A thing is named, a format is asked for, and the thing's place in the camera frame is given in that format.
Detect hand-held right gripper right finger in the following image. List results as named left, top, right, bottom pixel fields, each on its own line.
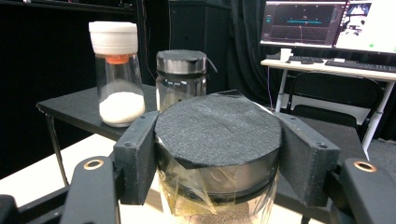
left=275, top=112, right=342, bottom=208

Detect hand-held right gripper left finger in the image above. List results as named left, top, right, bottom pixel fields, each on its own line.
left=113, top=111, right=160, bottom=206

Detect white-lidded glass jar white granules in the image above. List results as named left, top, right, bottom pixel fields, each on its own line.
left=88, top=21, right=147, bottom=128

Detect black metal shelf rack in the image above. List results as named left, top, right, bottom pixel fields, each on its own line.
left=36, top=83, right=370, bottom=224

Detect black-lidded glass jar brown powder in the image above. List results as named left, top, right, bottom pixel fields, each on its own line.
left=153, top=90, right=284, bottom=224

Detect black chair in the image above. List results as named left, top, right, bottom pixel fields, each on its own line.
left=287, top=71, right=386, bottom=129

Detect white desk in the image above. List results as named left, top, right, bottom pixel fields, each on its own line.
left=261, top=57, right=396, bottom=151

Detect short black keyboard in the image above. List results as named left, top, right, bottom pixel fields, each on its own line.
left=265, top=53, right=325, bottom=63

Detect white paper cup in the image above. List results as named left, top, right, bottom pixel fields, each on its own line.
left=279, top=48, right=293, bottom=63

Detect long black keyboard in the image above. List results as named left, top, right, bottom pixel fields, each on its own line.
left=324, top=59, right=396, bottom=74

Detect black curtain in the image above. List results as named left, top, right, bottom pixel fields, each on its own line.
left=229, top=0, right=283, bottom=105

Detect computer monitor dark screen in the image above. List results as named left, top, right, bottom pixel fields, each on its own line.
left=260, top=0, right=348, bottom=49

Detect computer monitor bright screen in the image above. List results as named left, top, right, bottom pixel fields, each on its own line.
left=334, top=0, right=396, bottom=54

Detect black cabinet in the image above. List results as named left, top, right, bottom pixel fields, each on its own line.
left=167, top=0, right=233, bottom=95

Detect purple cable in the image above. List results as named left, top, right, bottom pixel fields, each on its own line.
left=266, top=65, right=275, bottom=109

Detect dark wall shelf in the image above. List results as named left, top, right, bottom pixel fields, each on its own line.
left=0, top=0, right=137, bottom=16

